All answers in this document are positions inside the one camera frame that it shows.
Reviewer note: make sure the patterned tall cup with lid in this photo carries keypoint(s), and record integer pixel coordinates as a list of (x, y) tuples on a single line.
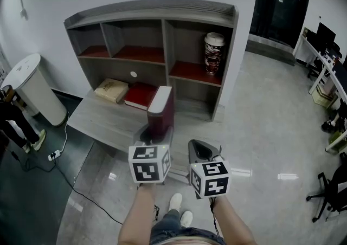
[(214, 57)]

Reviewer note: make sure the dark desk divider panel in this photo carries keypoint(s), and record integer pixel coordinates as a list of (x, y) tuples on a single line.
[(341, 71)]

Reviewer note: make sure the person's left white shoe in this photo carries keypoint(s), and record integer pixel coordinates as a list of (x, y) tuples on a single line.
[(175, 202)]

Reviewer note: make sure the person's denim shorts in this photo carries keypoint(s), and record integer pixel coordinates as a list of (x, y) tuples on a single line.
[(168, 227)]

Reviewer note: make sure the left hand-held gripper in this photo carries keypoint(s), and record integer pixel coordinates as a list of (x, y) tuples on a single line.
[(147, 165)]

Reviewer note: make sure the person's white shoe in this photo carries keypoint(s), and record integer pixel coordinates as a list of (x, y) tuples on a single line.
[(175, 202), (186, 219)]

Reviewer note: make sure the person's right forearm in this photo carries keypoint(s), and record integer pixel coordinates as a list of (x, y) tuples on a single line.
[(230, 219)]

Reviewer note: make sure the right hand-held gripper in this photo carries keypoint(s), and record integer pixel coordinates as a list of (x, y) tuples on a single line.
[(211, 179)]

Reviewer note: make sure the black double door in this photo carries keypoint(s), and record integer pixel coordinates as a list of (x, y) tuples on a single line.
[(271, 16)]

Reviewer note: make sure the long white office desk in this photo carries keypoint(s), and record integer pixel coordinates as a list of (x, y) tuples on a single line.
[(305, 47)]

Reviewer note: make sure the white power strip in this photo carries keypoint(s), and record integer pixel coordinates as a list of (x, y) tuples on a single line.
[(54, 155)]

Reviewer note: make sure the person's right white shoe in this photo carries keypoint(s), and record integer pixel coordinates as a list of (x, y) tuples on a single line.
[(186, 219)]

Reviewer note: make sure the grey wooden shelf unit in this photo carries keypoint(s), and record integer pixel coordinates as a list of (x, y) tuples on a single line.
[(151, 12)]

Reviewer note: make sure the tan box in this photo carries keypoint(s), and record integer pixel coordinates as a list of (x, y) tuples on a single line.
[(111, 89)]

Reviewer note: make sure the person's left forearm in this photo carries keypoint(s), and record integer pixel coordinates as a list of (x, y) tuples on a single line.
[(138, 211)]

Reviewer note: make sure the white cylindrical machine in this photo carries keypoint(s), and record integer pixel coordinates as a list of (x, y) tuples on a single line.
[(43, 95)]

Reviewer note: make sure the black office chair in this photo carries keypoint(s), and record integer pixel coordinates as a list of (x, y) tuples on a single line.
[(314, 68), (337, 192)]

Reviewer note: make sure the yellow-green storage crate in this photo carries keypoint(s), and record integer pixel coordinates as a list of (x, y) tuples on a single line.
[(324, 95), (339, 138)]

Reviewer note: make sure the black computer monitor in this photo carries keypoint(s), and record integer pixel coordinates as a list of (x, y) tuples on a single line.
[(325, 33)]

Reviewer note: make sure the dark red thick book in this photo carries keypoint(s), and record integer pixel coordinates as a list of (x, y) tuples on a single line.
[(160, 119)]

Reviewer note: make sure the grey wooden shelf desk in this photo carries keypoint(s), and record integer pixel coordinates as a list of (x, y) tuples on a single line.
[(108, 122)]

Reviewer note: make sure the grey door ramp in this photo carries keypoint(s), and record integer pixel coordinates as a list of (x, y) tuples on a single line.
[(271, 51)]

